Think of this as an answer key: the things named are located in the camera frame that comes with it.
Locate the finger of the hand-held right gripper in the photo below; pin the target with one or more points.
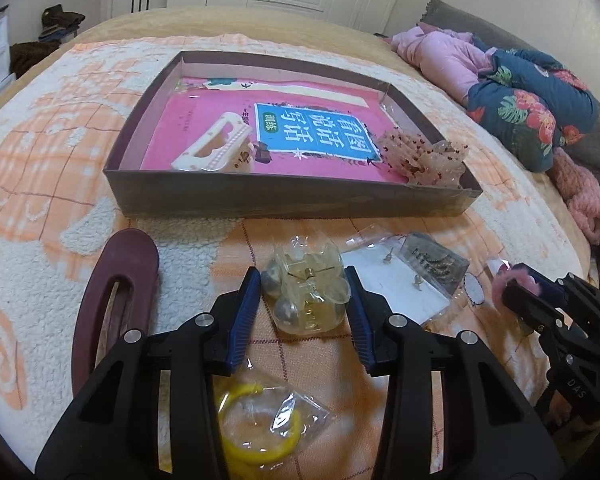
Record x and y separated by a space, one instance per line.
585 287
525 305

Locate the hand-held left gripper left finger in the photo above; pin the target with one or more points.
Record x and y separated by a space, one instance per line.
245 320

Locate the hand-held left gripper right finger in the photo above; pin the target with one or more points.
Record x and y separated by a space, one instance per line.
357 320

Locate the earrings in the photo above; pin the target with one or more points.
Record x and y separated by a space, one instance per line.
395 285

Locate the clear yellowish claw hair clip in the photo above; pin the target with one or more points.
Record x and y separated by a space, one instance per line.
305 285

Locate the shallow brown cardboard box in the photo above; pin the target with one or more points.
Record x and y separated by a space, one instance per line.
280 200

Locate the maroon oval hair clip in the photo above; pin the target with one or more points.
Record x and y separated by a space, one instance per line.
130 260

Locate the pink knitted cloth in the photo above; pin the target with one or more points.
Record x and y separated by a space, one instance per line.
585 195

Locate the grey false eyelash case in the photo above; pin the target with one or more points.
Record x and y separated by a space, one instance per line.
440 265

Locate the white hair clip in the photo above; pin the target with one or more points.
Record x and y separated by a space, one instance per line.
200 157

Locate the red-speckled clear hair clip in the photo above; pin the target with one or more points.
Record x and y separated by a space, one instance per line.
402 155

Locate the blue floral quilt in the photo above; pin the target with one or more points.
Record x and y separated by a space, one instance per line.
525 100

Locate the pink book with blue panel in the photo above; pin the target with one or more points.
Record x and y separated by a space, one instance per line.
205 115

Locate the pink jacket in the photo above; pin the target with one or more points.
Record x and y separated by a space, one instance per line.
440 55

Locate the tan bed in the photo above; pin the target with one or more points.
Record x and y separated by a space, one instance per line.
330 30

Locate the brown cloth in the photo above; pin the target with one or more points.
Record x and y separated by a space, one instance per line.
32 57

